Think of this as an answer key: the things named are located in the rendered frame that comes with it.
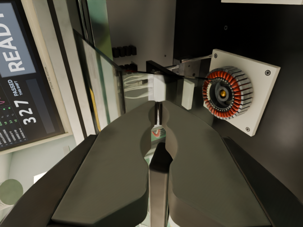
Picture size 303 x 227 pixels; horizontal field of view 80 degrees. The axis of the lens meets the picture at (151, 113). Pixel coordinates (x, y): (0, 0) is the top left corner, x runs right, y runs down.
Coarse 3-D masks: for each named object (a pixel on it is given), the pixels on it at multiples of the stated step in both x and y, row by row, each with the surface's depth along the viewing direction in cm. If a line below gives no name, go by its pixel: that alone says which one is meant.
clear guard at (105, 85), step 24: (96, 48) 21; (96, 72) 23; (120, 72) 15; (144, 72) 15; (96, 96) 29; (120, 96) 16; (144, 96) 15; (168, 96) 15; (192, 96) 14; (216, 96) 14
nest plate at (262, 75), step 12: (216, 60) 42; (228, 60) 39; (240, 60) 36; (252, 60) 34; (252, 72) 35; (264, 72) 33; (276, 72) 31; (252, 84) 35; (264, 84) 33; (252, 96) 36; (264, 96) 34; (252, 108) 37; (264, 108) 35; (228, 120) 43; (240, 120) 40; (252, 120) 37; (252, 132) 38
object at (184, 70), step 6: (174, 60) 49; (198, 60) 47; (180, 66) 47; (186, 66) 46; (192, 66) 47; (198, 66) 48; (174, 72) 50; (180, 72) 48; (186, 72) 47; (192, 72) 48; (198, 72) 49
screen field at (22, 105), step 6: (18, 102) 33; (24, 102) 34; (18, 108) 34; (24, 108) 34; (30, 108) 34; (24, 114) 34; (30, 114) 35; (24, 120) 35; (30, 120) 36; (36, 120) 36; (24, 126) 36
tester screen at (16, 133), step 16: (16, 16) 27; (0, 80) 30; (16, 80) 31; (0, 96) 31; (16, 96) 32; (0, 112) 32; (16, 112) 34; (48, 112) 36; (0, 128) 34; (16, 128) 35; (32, 128) 36; (0, 144) 35; (16, 144) 36
